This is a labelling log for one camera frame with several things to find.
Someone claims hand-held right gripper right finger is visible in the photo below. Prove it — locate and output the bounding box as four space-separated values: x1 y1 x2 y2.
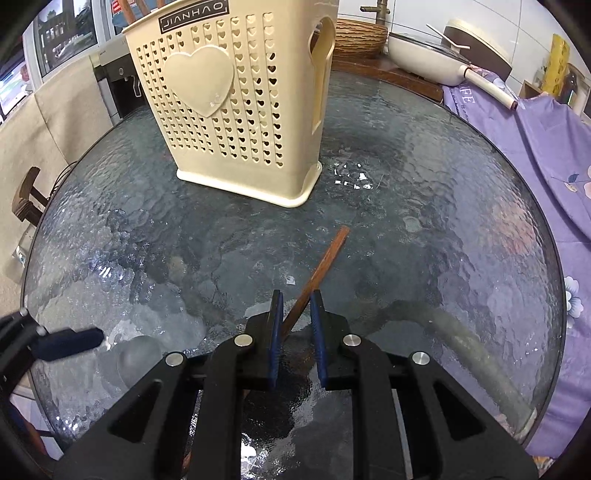
309 289 539 480

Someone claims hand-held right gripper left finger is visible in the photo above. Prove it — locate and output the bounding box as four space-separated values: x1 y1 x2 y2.
53 290 284 480

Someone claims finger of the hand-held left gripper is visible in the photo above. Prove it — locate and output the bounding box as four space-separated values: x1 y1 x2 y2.
0 308 105 371

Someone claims beige plastic utensil holder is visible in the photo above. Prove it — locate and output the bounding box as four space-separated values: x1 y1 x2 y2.
121 0 341 208

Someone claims wooden chair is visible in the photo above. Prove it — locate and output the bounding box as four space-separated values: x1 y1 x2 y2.
11 167 51 228

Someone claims beige cloth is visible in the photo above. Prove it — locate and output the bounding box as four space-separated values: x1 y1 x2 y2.
0 68 123 306

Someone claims white water dispenser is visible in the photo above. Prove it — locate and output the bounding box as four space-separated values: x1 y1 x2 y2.
89 36 151 126

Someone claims dark wooden cabinet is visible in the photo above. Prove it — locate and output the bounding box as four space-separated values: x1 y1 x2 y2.
329 55 445 105

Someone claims purple floral cloth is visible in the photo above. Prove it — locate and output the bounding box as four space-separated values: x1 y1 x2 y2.
438 66 591 468

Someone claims cream cooking pot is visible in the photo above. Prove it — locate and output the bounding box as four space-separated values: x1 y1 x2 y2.
386 31 518 112

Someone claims woven pattern sink basin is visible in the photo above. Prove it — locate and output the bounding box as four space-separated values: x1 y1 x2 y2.
332 17 388 59

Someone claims sliding window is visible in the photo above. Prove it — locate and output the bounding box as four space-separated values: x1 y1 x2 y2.
0 0 126 123

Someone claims glass pot lid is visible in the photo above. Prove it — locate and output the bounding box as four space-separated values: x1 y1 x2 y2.
388 25 468 52

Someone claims white spoon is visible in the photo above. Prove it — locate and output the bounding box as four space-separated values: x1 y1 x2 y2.
425 23 471 49

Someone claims bronze faucet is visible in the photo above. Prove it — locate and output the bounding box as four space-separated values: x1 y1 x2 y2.
359 0 391 27

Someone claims microwave oven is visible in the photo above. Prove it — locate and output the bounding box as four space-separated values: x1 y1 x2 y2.
565 62 591 121

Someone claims yellow wrap roll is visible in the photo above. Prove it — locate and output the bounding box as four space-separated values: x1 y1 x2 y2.
540 34 571 96

